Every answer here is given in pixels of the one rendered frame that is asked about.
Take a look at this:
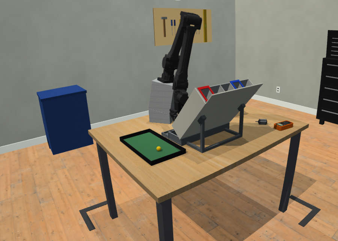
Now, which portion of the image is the green tray with black rim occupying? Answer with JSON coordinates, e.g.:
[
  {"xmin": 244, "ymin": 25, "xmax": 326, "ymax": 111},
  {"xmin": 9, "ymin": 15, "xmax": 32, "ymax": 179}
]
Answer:
[{"xmin": 119, "ymin": 129, "xmax": 186, "ymax": 166}]

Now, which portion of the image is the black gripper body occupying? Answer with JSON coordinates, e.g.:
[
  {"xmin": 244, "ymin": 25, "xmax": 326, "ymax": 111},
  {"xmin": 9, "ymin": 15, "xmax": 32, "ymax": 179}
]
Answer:
[{"xmin": 170, "ymin": 108, "xmax": 180, "ymax": 115}]

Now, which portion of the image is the orange pocket multimeter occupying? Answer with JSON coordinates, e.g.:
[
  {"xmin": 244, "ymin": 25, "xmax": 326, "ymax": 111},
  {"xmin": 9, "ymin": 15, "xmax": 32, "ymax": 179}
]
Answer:
[{"xmin": 274, "ymin": 120, "xmax": 293, "ymax": 131}]

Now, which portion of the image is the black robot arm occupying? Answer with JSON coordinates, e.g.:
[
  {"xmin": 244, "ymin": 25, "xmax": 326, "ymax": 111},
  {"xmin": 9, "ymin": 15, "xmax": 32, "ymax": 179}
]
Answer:
[{"xmin": 157, "ymin": 11, "xmax": 202, "ymax": 111}]

